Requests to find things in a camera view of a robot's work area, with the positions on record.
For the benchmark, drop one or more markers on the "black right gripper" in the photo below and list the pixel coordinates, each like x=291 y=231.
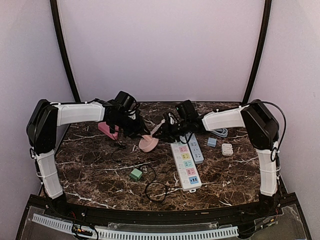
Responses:
x=166 y=131

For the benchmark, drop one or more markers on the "black frame post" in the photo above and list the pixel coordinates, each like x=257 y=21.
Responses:
x=259 y=50
x=63 y=50

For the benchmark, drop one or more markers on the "white slotted cable duct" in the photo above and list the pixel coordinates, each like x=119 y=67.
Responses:
x=121 y=231

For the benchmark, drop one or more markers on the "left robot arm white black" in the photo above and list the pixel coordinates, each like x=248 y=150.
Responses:
x=48 y=116

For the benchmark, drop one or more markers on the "white multicolour power strip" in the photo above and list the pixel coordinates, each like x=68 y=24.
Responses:
x=188 y=175

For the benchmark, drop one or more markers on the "grey-blue power strip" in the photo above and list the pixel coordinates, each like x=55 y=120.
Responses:
x=194 y=146

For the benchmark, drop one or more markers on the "black plug adapter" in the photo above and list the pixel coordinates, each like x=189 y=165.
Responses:
x=113 y=129

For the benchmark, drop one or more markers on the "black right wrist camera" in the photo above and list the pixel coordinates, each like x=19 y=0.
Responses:
x=186 y=110

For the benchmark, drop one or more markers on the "white cube charger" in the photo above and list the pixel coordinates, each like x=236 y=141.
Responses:
x=227 y=149

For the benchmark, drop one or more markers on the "black right frame post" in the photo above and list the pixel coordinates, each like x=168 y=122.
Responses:
x=259 y=50

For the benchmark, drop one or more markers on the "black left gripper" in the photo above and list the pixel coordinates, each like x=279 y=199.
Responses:
x=139 y=129

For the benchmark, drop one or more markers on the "green plug adapter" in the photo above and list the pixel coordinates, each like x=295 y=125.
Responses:
x=136 y=174

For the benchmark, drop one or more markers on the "black left frame post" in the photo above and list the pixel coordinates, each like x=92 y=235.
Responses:
x=63 y=50

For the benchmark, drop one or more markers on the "pink round power socket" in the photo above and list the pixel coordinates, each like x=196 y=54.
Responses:
x=147 y=143

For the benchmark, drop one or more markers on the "black front table rail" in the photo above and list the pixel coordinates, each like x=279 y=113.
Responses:
x=242 y=215

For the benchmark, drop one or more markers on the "pink triangular power socket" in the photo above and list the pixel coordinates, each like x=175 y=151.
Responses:
x=105 y=129

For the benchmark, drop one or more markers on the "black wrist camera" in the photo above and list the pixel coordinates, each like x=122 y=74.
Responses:
x=186 y=110
x=124 y=101

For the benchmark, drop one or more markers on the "grey-blue charger block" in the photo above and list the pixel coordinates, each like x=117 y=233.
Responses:
x=211 y=142

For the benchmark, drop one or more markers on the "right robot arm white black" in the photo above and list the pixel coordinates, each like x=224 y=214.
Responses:
x=261 y=126

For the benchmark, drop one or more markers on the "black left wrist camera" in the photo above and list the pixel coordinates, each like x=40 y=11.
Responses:
x=124 y=101

